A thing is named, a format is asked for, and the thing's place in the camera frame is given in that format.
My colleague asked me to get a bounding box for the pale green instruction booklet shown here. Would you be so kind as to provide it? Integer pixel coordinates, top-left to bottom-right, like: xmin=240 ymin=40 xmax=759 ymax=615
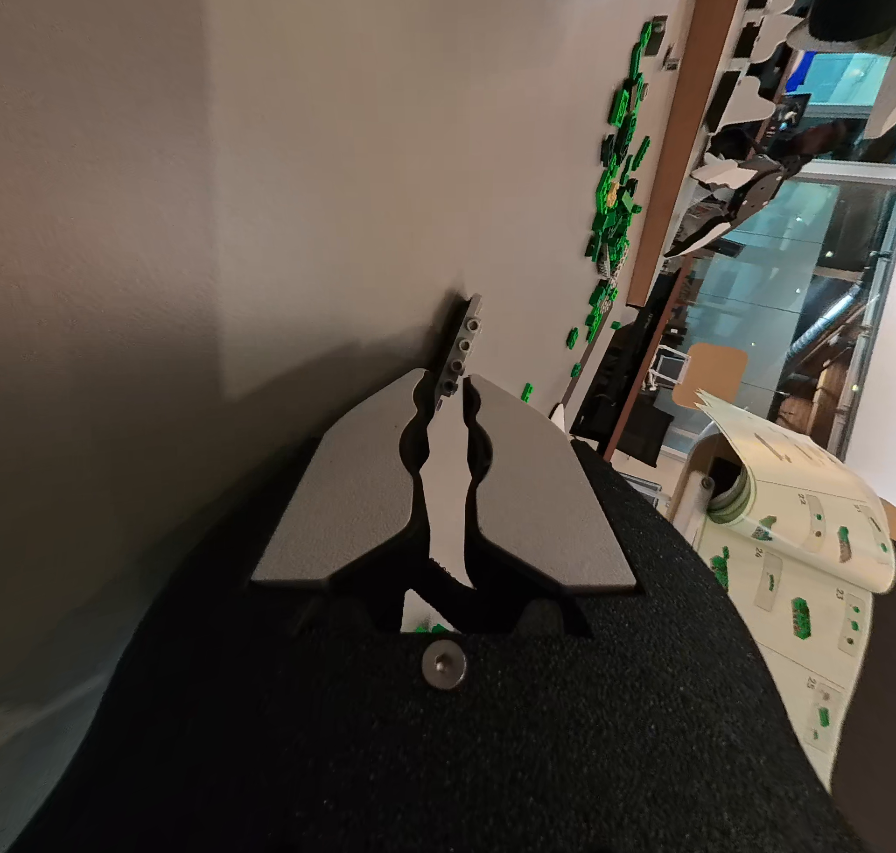
xmin=689 ymin=389 xmax=896 ymax=792

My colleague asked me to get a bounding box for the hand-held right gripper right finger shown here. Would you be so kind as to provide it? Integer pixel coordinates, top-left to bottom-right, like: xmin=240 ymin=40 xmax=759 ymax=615
xmin=461 ymin=373 xmax=639 ymax=596

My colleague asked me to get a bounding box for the grey studded beam brick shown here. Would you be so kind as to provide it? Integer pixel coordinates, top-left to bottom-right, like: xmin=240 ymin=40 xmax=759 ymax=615
xmin=433 ymin=293 xmax=485 ymax=407

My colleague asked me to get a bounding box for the grey desk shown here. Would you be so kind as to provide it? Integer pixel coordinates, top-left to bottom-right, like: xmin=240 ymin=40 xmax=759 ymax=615
xmin=0 ymin=0 xmax=755 ymax=728

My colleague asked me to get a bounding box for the black cushion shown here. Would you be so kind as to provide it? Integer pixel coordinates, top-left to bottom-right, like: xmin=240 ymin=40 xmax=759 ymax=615
xmin=805 ymin=0 xmax=896 ymax=53

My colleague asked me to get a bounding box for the silver air duct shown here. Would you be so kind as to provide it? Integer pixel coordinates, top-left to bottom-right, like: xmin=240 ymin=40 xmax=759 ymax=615
xmin=784 ymin=282 xmax=869 ymax=371

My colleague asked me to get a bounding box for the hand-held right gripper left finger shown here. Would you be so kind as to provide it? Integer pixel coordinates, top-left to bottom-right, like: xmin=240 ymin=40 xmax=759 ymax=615
xmin=251 ymin=367 xmax=433 ymax=585

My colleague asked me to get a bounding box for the black clawed device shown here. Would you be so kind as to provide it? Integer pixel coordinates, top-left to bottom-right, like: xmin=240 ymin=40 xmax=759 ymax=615
xmin=664 ymin=153 xmax=813 ymax=260

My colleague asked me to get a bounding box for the white book stand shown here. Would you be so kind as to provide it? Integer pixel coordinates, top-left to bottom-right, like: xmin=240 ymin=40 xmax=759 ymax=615
xmin=668 ymin=468 xmax=720 ymax=550

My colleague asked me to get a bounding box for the pile of green toy bricks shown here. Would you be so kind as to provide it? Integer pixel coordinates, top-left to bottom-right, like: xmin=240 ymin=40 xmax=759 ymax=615
xmin=563 ymin=0 xmax=681 ymax=379

